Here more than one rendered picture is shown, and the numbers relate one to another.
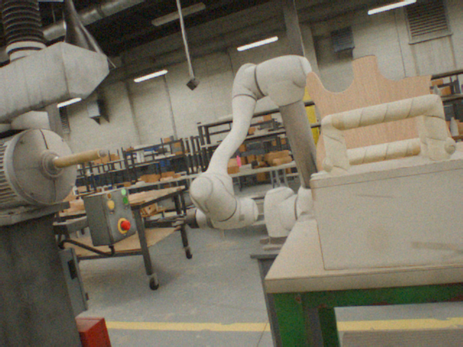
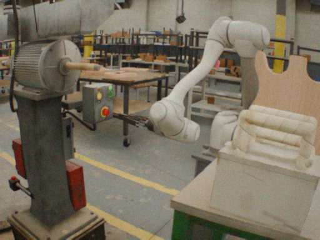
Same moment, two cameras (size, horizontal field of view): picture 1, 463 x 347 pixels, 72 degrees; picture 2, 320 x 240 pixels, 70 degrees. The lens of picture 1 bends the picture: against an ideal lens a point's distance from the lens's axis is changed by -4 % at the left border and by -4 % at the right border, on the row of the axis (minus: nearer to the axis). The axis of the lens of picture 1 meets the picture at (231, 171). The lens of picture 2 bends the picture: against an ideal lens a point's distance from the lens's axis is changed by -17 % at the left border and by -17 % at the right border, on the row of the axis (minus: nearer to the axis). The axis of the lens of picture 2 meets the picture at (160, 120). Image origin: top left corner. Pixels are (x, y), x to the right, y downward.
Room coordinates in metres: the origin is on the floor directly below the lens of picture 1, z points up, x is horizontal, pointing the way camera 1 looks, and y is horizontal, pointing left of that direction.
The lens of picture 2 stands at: (-0.03, -0.11, 1.35)
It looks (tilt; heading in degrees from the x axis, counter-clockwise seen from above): 16 degrees down; 11
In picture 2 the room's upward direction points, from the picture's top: 3 degrees clockwise
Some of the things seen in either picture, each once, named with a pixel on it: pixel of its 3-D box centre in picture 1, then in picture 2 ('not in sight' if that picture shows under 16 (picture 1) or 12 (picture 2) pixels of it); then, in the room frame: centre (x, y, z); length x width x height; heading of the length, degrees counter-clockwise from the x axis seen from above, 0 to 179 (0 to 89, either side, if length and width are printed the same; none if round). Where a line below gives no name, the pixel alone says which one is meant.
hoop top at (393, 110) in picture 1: (378, 113); (277, 123); (0.57, -0.27, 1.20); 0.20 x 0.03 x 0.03; 67
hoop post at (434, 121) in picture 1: (435, 131); (305, 149); (0.53, -0.35, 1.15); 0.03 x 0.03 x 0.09
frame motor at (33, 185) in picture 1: (14, 174); (45, 65); (1.12, 0.75, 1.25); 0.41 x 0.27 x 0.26; 70
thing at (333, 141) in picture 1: (334, 149); (242, 134); (0.60, -0.19, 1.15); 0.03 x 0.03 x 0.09
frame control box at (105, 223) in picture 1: (94, 226); (86, 106); (1.32, 0.59, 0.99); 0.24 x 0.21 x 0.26; 70
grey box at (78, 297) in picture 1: (53, 249); (59, 115); (1.28, 0.76, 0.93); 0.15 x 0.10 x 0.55; 70
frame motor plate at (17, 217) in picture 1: (9, 215); (38, 89); (1.14, 0.81, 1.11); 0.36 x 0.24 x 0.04; 70
